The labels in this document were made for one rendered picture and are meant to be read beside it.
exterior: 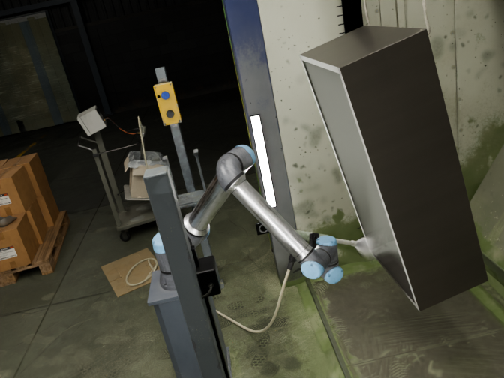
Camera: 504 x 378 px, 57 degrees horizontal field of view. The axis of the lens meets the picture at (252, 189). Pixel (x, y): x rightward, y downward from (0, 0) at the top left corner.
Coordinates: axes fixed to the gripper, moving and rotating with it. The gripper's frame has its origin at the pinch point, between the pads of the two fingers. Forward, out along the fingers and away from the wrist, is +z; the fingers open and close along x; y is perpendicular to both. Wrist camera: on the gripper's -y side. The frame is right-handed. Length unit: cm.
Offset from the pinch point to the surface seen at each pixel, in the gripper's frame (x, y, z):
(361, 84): -28, -80, -46
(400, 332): 72, 38, -22
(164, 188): -110, -42, -103
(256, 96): -14, -63, 69
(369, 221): 46.1, -15.6, 4.2
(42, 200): -99, 103, 307
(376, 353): 54, 48, -28
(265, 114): -5, -54, 67
